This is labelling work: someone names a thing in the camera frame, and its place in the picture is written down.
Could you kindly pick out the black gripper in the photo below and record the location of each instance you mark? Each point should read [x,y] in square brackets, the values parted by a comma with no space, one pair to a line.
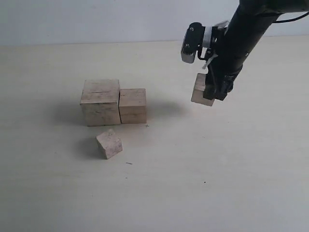
[226,56]

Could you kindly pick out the third largest wooden cube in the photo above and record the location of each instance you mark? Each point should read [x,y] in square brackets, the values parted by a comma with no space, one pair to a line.
[198,90]

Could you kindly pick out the second largest wooden cube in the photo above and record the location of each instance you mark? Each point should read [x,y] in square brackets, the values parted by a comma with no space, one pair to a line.
[132,106]

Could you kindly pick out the smallest wooden cube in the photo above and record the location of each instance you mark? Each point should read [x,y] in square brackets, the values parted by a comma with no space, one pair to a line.
[109,144]

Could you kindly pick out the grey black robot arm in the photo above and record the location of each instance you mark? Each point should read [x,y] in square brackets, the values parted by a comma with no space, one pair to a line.
[257,16]

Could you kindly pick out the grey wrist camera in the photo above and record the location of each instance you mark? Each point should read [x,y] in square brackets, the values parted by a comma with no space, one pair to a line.
[196,38]

